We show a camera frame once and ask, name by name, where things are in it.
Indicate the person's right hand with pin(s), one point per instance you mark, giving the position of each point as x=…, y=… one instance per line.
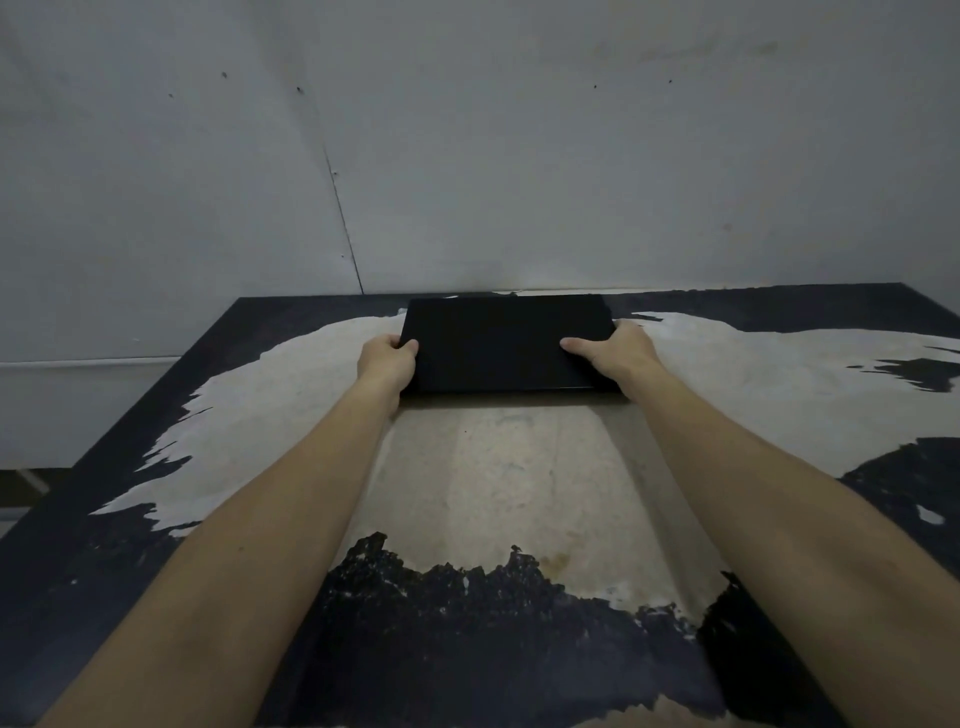
x=624, y=354

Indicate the person's right thumb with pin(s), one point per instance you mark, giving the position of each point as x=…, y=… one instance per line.
x=579, y=347

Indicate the black laptop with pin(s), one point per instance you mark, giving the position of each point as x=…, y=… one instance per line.
x=504, y=341

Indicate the person's left thumb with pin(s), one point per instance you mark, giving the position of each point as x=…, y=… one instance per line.
x=407, y=354

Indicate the person's left forearm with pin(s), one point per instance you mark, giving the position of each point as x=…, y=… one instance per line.
x=232, y=559

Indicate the person's left hand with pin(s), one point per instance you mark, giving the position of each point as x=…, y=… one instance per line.
x=384, y=364

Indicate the person's right forearm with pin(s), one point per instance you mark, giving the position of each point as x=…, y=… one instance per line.
x=787, y=540

